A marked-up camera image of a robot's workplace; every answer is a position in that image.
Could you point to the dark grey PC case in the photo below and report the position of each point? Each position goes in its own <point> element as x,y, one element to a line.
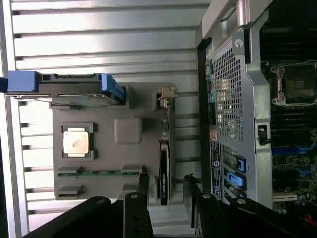
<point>250,99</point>

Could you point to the green motherboard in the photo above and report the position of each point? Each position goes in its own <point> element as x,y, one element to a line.
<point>292,124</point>

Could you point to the silver CPU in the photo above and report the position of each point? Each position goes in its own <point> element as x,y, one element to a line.
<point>75,142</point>

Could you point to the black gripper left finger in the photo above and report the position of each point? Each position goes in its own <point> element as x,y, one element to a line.
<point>136,218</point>

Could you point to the CPU socket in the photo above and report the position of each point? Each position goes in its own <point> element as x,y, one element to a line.
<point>297,84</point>

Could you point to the white expansion slot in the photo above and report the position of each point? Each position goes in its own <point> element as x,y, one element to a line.
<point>284,198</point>

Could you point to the green RAM stick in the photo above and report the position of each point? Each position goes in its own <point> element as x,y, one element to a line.
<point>104,172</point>

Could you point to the grey plastic parts rack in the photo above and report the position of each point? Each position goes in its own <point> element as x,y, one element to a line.
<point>111,158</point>

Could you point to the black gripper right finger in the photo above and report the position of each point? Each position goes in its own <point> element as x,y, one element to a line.
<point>210,218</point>

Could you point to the hard disk in blue caddy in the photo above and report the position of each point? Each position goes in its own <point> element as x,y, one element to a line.
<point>74,86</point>

